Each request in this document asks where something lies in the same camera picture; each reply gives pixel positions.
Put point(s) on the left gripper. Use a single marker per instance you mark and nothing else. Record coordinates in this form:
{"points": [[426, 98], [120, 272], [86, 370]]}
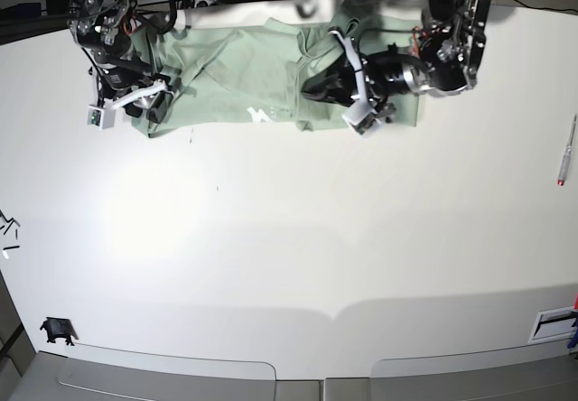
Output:
{"points": [[375, 76]]}

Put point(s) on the black clamp bracket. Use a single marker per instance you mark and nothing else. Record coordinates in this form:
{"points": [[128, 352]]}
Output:
{"points": [[58, 328]]}

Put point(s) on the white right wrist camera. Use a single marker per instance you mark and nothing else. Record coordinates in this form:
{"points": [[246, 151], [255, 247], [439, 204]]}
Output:
{"points": [[101, 117]]}

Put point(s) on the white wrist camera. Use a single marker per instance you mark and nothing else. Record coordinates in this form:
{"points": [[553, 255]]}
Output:
{"points": [[101, 117], [362, 119]]}

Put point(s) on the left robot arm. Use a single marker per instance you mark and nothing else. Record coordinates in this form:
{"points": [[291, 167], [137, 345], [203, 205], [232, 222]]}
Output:
{"points": [[451, 35]]}

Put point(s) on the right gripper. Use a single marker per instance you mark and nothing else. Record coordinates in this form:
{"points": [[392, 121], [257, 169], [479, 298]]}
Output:
{"points": [[137, 95]]}

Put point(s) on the white power strip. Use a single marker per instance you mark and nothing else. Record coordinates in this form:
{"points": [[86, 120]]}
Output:
{"points": [[203, 3]]}

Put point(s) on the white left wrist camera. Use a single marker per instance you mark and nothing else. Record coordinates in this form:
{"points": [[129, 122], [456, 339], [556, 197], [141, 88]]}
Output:
{"points": [[362, 119]]}

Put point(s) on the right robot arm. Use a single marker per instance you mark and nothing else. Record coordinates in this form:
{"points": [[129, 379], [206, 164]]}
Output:
{"points": [[116, 33]]}

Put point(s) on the light green T-shirt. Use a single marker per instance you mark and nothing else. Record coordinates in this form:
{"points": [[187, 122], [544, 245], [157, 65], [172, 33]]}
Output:
{"points": [[253, 74]]}

